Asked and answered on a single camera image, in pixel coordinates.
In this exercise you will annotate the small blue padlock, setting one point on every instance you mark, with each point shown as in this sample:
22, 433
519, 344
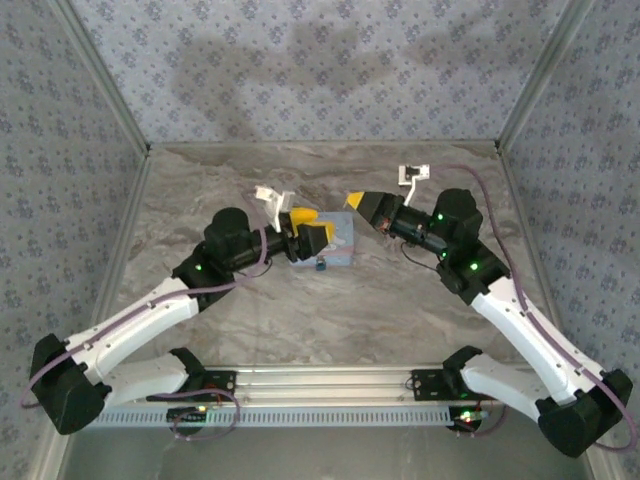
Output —
320, 263

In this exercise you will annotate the light blue pouch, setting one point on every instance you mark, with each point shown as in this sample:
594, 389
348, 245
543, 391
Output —
342, 245

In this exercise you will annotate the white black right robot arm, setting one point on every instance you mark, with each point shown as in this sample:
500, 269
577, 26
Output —
525, 340

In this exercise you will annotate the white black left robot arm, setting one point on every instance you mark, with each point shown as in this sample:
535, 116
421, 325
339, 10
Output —
150, 310

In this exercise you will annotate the left controller circuit board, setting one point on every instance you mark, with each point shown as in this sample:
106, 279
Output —
187, 414

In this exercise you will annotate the controller circuit board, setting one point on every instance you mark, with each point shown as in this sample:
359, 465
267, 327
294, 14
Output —
187, 414
467, 416

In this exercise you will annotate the right controller circuit board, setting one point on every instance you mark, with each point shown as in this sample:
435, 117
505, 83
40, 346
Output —
467, 416

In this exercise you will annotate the grey metal sheet panel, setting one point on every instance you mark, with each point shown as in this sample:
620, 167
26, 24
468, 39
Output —
320, 455

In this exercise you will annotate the aluminium table side rail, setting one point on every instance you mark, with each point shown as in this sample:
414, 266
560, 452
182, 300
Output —
530, 240
125, 240

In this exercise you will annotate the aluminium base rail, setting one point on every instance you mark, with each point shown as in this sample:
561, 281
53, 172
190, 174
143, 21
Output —
320, 382

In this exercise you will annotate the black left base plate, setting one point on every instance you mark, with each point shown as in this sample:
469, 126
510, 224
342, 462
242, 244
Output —
220, 382

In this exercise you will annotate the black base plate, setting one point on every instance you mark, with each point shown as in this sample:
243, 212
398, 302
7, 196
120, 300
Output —
425, 382
220, 382

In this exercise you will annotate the aluminium corner post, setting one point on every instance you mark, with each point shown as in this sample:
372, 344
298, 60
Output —
100, 75
545, 75

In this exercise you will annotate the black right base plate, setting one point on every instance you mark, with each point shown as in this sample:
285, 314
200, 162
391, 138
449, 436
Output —
425, 382

